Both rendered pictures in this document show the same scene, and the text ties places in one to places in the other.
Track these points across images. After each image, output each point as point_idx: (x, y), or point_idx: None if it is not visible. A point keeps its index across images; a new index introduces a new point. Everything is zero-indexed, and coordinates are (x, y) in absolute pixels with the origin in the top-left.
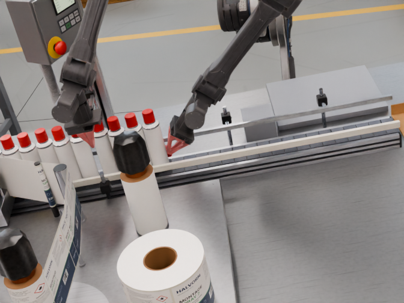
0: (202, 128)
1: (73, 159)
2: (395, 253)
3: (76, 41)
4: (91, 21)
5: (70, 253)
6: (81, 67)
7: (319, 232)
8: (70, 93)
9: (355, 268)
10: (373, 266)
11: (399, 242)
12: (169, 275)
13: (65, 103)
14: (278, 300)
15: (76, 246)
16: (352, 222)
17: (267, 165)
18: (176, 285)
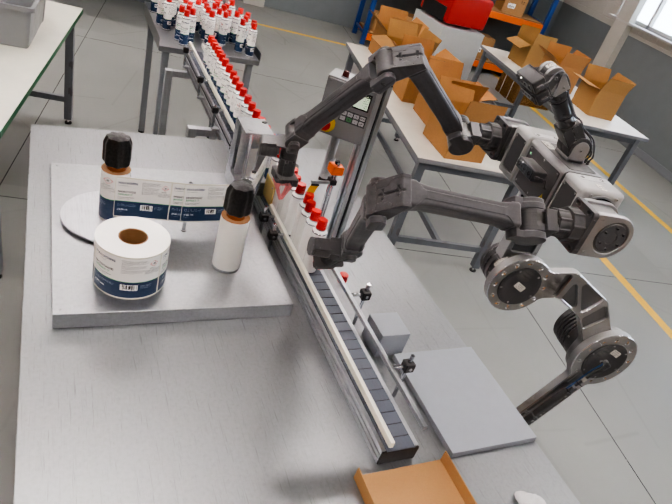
0: (386, 303)
1: (288, 204)
2: (191, 441)
3: (303, 114)
4: (317, 109)
5: (170, 207)
6: (291, 132)
7: (228, 382)
8: (274, 140)
9: (172, 407)
10: (174, 421)
11: (208, 446)
12: (110, 240)
13: (261, 139)
14: (136, 349)
15: (183, 213)
16: (241, 409)
17: (324, 341)
18: (97, 243)
